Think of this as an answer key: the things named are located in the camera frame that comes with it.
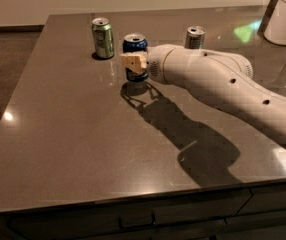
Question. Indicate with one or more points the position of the green soda can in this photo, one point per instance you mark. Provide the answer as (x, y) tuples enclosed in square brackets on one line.
[(103, 37)]

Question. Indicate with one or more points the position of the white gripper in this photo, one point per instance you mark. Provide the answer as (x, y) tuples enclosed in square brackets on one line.
[(156, 63)]

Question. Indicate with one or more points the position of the dark right cabinet drawer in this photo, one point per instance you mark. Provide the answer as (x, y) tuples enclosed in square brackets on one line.
[(263, 217)]

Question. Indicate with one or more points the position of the dark cabinet drawer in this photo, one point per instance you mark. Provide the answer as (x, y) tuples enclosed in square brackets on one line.
[(86, 222), (263, 217)]

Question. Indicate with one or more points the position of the dark cabinet drawer front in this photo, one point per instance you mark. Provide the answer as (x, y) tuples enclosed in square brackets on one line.
[(86, 222)]

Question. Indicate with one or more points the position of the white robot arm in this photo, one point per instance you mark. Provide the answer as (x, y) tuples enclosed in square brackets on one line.
[(218, 79)]

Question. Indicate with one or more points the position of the blue pepsi can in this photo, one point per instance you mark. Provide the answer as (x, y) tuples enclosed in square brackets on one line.
[(134, 47)]

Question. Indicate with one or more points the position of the tall silver can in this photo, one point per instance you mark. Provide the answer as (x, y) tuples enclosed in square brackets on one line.
[(195, 36)]

